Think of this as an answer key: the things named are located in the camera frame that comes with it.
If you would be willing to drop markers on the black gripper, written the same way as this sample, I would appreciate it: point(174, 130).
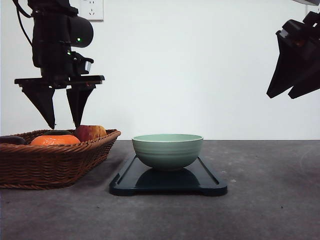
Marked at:
point(298, 46)
point(62, 67)

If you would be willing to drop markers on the green ceramic bowl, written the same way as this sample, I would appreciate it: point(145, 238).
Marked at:
point(167, 151)

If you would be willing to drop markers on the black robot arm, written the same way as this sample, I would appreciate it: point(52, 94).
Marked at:
point(56, 31)

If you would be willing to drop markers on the brown wicker basket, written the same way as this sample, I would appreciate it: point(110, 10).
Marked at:
point(49, 167)

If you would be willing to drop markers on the green avocado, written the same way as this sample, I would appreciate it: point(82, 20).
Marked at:
point(58, 132)

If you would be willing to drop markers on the red yellow apple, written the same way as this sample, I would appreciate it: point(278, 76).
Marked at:
point(90, 132)

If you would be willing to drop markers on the orange fruit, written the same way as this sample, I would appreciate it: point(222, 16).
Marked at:
point(50, 140)

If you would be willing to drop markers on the dark teal rectangular tray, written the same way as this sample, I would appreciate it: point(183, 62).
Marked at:
point(137, 178)

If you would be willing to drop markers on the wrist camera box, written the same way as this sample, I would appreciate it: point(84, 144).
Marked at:
point(87, 62)

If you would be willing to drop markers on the left white wall socket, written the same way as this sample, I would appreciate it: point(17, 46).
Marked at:
point(92, 10)

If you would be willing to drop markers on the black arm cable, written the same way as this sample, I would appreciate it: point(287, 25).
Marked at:
point(25, 14)

